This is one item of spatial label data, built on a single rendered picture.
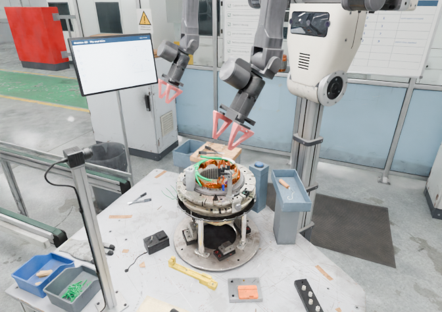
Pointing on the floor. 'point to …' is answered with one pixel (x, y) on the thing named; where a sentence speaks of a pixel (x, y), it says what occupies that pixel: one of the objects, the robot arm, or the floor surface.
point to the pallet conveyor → (31, 236)
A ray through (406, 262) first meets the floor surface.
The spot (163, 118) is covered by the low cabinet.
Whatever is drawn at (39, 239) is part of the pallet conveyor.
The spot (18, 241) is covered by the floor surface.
